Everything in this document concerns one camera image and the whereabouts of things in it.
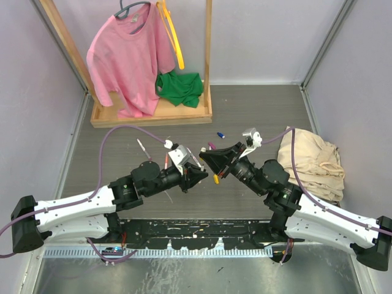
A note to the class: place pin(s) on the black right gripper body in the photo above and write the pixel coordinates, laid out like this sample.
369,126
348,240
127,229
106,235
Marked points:
240,152

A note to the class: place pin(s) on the wooden rack base tray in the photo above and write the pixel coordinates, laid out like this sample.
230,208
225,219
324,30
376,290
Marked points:
166,114

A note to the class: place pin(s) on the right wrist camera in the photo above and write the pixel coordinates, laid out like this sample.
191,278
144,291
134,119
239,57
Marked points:
253,141

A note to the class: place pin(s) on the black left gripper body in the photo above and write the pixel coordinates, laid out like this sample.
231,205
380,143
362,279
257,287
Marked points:
185,179

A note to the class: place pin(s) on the white pen purple end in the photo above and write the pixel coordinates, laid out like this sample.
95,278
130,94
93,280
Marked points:
144,149

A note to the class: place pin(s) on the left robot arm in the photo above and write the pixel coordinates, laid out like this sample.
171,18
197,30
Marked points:
34,221

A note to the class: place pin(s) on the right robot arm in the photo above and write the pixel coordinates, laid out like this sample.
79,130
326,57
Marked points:
301,216

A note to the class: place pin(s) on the yellow hanger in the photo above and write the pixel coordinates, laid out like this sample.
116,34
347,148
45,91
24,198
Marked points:
171,31

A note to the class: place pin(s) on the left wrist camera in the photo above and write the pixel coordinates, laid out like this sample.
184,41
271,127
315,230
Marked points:
179,157

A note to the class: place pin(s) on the pink shirt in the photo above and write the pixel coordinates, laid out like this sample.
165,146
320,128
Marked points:
125,57

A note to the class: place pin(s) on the beige cloth bag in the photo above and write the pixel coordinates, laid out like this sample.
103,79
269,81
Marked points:
317,162

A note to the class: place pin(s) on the grey clothes hanger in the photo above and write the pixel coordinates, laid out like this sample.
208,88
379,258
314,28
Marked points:
131,12

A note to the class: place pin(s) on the wooden rack right post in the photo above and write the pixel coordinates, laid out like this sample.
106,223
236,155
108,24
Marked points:
208,19

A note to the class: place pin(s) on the white marker orange tip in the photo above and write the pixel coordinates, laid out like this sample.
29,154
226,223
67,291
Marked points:
196,160

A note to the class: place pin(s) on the green cloth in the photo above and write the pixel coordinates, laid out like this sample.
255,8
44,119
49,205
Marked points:
184,89

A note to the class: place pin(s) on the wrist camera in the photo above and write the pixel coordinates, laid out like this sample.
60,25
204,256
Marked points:
253,141
179,157

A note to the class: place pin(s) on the purple pen cap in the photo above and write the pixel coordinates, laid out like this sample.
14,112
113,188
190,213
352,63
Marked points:
211,144

